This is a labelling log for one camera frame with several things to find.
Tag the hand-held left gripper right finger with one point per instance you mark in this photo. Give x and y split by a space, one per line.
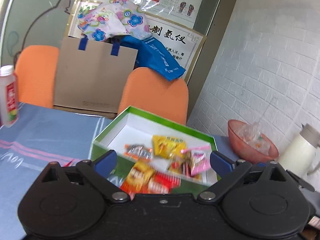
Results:
219 162

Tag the orange yellow snack packet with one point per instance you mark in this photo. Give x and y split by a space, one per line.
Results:
140 177

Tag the small red yellow snack packet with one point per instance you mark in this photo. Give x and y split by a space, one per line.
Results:
178 166

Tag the pink plastic bowl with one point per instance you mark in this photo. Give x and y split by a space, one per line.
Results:
237 140

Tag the blue plastic bag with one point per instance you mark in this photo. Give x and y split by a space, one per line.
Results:
160 57

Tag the floral printed cloth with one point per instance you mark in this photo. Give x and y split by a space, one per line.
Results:
120 20

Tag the laminated wall poster with charts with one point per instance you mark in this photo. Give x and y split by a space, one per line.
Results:
170 2

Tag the white bottle with red label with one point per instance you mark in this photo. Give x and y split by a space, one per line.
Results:
8 97

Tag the orange silver snack packet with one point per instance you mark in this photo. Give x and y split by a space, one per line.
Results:
139 152

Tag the white kettle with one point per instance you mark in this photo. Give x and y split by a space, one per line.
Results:
297 152

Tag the pink white snack packet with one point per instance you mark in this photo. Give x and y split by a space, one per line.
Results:
198 161

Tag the clear plastic wrapper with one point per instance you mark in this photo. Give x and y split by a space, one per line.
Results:
255 140

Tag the orange chair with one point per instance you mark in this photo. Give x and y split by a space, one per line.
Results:
35 75
155 95

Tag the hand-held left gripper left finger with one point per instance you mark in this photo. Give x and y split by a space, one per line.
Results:
108 160

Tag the green cardboard box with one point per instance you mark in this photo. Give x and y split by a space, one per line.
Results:
140 127

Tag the wall poster with large lettering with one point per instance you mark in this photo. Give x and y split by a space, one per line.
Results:
175 40

